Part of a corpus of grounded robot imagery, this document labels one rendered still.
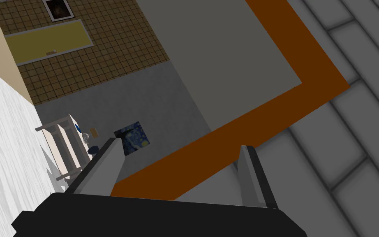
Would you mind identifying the blue starry night painting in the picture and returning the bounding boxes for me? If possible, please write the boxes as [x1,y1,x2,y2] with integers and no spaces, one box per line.
[113,121,150,156]

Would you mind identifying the dark framed picture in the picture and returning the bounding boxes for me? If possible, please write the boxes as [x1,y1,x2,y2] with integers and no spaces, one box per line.
[42,0,75,23]

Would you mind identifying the white shelf table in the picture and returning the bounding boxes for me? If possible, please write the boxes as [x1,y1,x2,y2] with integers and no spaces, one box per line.
[35,114,100,182]

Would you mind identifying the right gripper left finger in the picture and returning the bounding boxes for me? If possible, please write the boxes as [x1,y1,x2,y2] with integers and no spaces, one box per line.
[65,137,126,197]

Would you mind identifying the yellow door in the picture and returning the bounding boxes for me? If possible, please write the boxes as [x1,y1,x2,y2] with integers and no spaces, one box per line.
[4,19,95,67]

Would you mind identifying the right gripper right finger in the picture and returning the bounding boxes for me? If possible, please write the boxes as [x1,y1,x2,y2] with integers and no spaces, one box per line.
[237,145,279,209]

